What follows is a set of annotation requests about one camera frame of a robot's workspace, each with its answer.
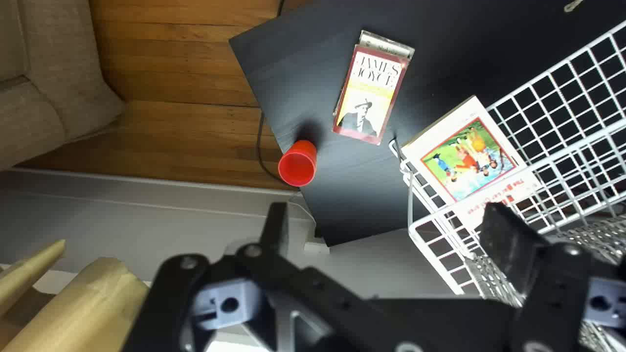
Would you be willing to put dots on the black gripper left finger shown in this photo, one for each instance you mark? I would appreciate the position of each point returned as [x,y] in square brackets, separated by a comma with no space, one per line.
[293,286]

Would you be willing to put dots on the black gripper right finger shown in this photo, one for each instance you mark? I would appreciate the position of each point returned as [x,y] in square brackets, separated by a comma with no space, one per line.
[547,294]

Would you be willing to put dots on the red plastic cup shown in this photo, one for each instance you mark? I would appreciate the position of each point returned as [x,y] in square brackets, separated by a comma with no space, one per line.
[297,167]

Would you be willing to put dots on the white illustrated children's book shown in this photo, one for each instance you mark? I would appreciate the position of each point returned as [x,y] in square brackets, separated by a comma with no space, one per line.
[469,163]

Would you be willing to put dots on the red James Joyce paperback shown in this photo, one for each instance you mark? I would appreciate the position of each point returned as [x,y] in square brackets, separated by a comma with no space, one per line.
[367,90]

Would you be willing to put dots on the thick tan wooden cylinder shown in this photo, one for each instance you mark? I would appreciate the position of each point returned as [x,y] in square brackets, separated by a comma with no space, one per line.
[84,306]

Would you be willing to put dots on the thin tan wooden cylinder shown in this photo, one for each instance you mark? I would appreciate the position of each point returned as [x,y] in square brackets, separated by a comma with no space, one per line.
[31,266]

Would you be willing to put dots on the beige fabric sofa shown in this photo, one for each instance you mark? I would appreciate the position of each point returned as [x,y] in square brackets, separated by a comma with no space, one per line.
[45,79]

